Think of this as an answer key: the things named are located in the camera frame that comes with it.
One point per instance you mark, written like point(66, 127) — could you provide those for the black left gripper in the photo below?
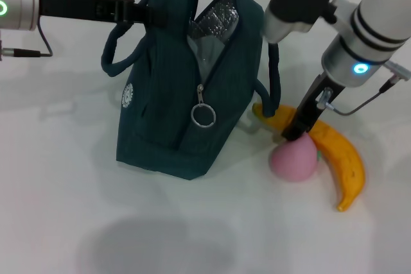
point(74, 6)

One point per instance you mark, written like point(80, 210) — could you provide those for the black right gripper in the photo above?
point(316, 104)

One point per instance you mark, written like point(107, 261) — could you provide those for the pink toy peach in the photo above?
point(292, 165)

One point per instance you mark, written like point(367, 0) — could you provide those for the yellow banana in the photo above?
point(343, 165)

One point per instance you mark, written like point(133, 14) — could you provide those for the dark teal lunch bag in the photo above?
point(160, 110)

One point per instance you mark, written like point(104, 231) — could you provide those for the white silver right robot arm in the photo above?
point(379, 14)

